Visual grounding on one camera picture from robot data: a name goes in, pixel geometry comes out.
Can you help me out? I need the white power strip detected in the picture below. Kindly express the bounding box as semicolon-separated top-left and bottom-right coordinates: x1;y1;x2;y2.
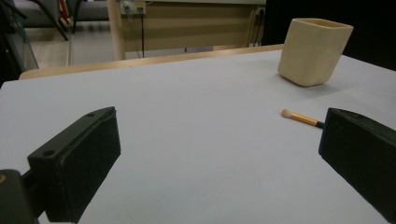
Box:
120;0;148;16

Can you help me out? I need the light wooden desk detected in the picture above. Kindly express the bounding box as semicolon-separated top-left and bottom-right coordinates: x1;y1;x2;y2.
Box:
106;0;267;62

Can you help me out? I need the black stand leg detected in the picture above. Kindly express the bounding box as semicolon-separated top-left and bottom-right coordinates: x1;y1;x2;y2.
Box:
29;0;69;42

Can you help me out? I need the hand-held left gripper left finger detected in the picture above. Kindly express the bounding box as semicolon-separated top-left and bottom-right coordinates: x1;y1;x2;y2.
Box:
26;105;121;224

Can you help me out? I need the cream square ceramic cup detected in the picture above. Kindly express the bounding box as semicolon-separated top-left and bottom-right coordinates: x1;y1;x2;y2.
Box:
276;17;355;88

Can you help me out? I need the grey sofa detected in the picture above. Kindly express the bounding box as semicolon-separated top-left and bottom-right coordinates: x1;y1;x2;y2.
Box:
12;0;110;29

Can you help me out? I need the black cable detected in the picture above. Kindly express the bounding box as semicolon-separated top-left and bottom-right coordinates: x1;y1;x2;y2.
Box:
139;7;146;59

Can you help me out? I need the small makeup brush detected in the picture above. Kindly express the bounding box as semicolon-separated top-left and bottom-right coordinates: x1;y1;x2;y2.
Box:
281;108;325;130

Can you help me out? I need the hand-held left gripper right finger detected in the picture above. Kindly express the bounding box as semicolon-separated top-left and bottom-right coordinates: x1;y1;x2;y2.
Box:
318;107;396;224

